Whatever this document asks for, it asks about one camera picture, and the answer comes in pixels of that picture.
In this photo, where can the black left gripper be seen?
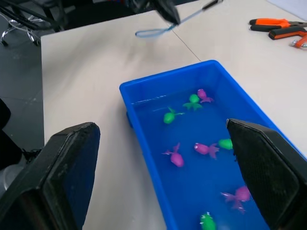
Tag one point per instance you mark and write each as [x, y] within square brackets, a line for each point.
[141, 4]

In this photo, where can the orange black pliers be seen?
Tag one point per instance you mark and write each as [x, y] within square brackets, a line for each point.
[268, 24]

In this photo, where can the orange metal clamp tool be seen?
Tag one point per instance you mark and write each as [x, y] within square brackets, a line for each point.
[301, 42]

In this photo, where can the black stand legs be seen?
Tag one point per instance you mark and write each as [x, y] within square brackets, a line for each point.
[31, 14]

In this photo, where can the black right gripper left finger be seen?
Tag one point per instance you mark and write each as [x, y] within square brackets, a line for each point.
[48, 182]

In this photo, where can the chrome chair base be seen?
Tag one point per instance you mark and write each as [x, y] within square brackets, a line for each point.
[16, 31]

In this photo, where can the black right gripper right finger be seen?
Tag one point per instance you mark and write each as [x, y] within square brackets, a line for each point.
[271, 172]

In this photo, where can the purple toy fish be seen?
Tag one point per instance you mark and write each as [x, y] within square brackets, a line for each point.
[241, 194]
[177, 159]
[202, 148]
[203, 94]

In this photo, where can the blue plastic tub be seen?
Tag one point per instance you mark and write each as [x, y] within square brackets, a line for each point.
[192, 182]

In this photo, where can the green toy fish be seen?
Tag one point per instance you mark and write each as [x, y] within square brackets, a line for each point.
[207, 221]
[169, 117]
[225, 143]
[193, 100]

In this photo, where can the orange black hand tool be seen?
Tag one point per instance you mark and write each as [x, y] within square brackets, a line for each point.
[285, 33]

